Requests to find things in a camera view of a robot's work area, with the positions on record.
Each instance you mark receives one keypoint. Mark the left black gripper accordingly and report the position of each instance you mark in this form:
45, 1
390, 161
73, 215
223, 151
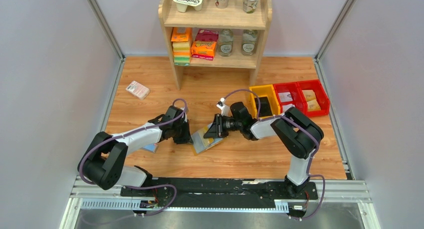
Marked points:
185, 136

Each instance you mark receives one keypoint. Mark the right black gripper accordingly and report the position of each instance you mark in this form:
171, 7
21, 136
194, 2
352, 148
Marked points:
219, 127

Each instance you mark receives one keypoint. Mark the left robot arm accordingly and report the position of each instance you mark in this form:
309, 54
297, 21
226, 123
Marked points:
103, 163

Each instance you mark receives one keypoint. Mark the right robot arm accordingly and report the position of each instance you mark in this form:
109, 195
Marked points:
299, 134

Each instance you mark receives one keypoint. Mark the pink white card pack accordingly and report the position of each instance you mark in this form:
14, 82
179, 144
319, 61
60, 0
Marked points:
138, 90

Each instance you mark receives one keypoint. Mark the white cards in bin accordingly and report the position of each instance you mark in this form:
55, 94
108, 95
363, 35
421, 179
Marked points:
286, 101

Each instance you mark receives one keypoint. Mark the blue small box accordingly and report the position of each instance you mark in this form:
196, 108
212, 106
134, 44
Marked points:
151, 147

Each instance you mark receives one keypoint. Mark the black item in bin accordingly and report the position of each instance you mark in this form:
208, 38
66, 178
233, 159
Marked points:
265, 107

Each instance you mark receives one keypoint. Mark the yellow plastic bin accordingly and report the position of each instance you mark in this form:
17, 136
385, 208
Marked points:
264, 91

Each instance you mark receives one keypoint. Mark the orange pink snack box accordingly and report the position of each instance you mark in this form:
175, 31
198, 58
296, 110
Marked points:
204, 45

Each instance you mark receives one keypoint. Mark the left glass bottle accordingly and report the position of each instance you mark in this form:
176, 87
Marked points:
225, 42

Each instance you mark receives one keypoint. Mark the glass bottle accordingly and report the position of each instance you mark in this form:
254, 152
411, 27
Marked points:
249, 42
225, 42

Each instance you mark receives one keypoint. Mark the right glass bottle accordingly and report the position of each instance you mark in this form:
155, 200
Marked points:
249, 42

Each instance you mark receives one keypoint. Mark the stack of coloured sponges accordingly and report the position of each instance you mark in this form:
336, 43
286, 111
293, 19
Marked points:
181, 42

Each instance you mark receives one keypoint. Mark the right red plastic bin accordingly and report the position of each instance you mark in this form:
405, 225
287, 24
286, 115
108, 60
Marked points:
322, 97

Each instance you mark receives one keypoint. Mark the wooden shelf unit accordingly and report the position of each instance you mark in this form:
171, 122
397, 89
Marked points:
211, 17

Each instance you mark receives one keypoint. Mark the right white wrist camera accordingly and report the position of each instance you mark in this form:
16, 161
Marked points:
224, 109

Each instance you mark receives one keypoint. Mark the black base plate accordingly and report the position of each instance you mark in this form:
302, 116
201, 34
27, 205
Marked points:
214, 193

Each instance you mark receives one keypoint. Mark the aluminium rail frame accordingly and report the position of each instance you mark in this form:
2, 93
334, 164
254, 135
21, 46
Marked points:
324, 204

